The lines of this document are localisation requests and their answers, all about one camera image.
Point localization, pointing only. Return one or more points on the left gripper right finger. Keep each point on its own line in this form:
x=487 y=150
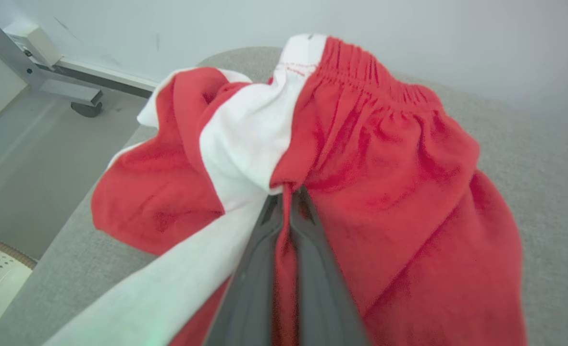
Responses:
x=322 y=298

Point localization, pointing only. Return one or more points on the white plastic box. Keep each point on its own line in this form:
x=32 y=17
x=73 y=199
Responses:
x=36 y=43

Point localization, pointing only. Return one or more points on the grey metal frame with foot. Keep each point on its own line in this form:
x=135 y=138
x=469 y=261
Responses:
x=5 y=45

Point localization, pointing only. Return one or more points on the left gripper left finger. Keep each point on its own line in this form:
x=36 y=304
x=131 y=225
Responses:
x=248 y=298

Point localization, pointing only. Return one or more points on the red and white garment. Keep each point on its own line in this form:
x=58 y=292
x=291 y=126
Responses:
x=385 y=192

